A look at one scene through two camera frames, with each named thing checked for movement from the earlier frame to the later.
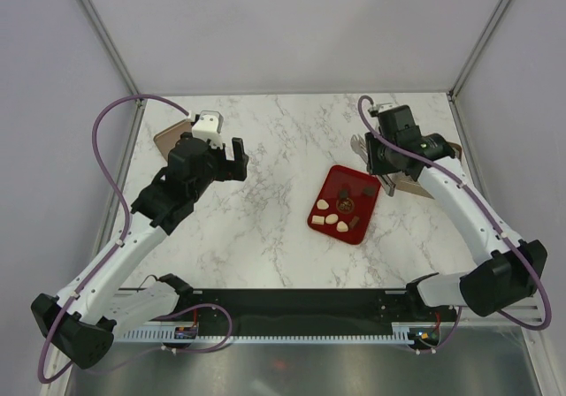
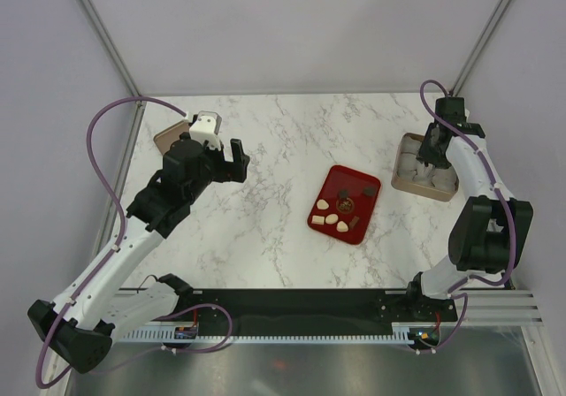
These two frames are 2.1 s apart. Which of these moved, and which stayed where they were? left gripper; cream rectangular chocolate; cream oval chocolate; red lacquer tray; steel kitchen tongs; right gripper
Moved: steel kitchen tongs; right gripper
Stayed: left gripper; cream rectangular chocolate; red lacquer tray; cream oval chocolate
